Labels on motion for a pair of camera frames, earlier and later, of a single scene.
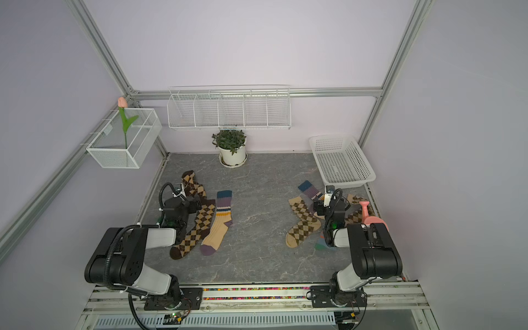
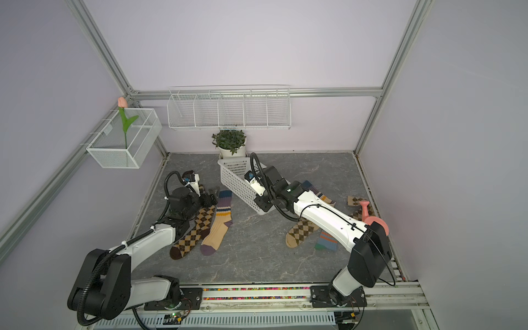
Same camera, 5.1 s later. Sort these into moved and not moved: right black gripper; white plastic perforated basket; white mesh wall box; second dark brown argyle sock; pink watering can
Moved: white plastic perforated basket; right black gripper
Not moved: white mesh wall box; second dark brown argyle sock; pink watering can
